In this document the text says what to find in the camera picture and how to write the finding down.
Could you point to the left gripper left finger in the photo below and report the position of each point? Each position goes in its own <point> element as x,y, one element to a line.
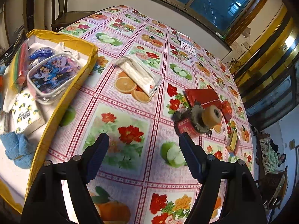
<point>45,202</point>

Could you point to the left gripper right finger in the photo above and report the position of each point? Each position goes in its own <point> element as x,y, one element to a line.
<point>242,201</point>

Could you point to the colourful sponge pack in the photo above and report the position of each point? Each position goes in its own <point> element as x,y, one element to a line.
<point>233,143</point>
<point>19,68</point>

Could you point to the lemon print tissue pack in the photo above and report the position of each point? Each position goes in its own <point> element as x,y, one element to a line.
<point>26,115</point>

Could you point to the red plastic bag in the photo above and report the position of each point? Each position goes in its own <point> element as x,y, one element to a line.
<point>226,110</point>

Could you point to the red foil package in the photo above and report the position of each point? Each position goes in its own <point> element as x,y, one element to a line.
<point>203,97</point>

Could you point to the white tissue cloth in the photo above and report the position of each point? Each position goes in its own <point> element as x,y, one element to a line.
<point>11,85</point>

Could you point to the clear cartoon zipper pouch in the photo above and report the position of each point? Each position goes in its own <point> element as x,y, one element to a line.
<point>48,80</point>

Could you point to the black tissue pack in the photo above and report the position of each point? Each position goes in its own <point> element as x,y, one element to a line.
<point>10,52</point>

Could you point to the white plastic wipes pack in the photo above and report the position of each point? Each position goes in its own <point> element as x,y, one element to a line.
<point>147,80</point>

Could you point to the blue Vinda tissue pack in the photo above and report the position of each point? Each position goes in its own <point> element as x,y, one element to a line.
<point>41,54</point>

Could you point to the brown tape roll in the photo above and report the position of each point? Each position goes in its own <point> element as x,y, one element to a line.
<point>211,116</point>

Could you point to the yellow taped foam box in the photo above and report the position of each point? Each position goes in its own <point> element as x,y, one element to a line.
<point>16,182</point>

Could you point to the playing cards pile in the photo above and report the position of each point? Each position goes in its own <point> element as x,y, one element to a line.
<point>186,43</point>

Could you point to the dark wooden chair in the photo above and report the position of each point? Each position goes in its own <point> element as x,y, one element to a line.
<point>62,18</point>

